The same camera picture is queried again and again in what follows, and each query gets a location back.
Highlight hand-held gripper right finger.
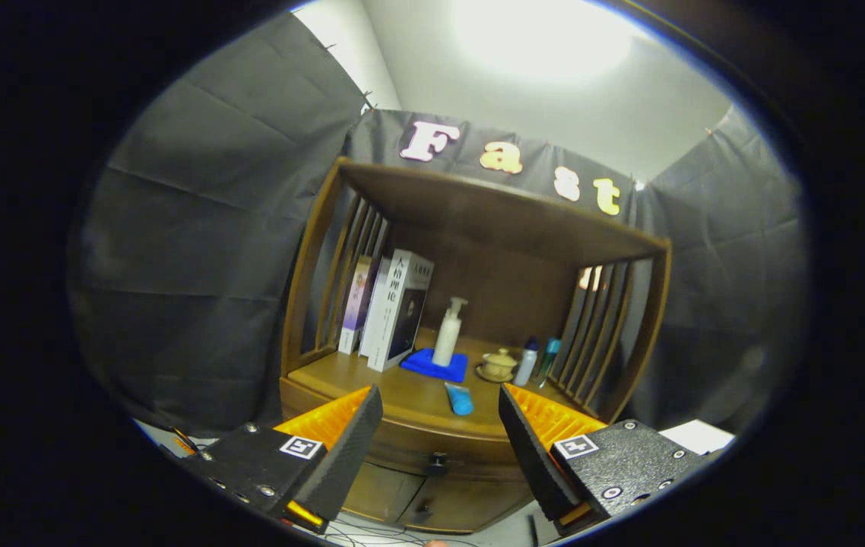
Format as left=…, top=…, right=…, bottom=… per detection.
left=498, top=382, right=724, bottom=536

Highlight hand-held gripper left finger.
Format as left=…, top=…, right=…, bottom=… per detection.
left=182, top=384, right=385, bottom=533

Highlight wooden drawer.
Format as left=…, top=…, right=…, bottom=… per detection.
left=360, top=433, right=532, bottom=483

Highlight blue cosmetic tube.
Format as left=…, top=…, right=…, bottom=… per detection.
left=444, top=382, right=474, bottom=416

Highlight wooden cabinet door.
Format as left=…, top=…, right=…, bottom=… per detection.
left=398, top=475, right=536, bottom=534
left=345, top=462, right=429, bottom=525

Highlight wooden countertop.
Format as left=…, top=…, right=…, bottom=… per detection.
left=288, top=327, right=608, bottom=441

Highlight brown wooden cabinet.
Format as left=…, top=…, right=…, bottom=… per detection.
left=279, top=157, right=673, bottom=534

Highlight white bottle blue cap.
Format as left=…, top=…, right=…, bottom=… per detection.
left=514, top=337, right=540, bottom=387

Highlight beige lidded tea cup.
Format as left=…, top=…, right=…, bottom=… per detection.
left=476, top=348, right=518, bottom=383

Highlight teal bottle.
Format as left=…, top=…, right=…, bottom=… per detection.
left=535, top=338, right=562, bottom=388

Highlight folded blue cloth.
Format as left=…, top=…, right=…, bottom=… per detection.
left=400, top=348, right=469, bottom=383

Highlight thin white book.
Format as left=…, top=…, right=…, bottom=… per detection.
left=359, top=257, right=391, bottom=358

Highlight white pump bottle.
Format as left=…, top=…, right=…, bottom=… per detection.
left=432, top=297, right=469, bottom=368

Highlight purple book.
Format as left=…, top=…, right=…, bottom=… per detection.
left=337, top=255, right=376, bottom=356

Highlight thick white book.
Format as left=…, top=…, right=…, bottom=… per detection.
left=366, top=249, right=435, bottom=373

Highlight white box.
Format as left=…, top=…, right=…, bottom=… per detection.
left=659, top=419, right=736, bottom=457

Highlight black backdrop cloth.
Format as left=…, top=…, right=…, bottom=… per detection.
left=68, top=11, right=810, bottom=449

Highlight large ceiling light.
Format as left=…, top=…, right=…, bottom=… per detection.
left=452, top=0, right=635, bottom=81

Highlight black floor cables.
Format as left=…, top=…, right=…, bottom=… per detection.
left=322, top=517, right=479, bottom=547

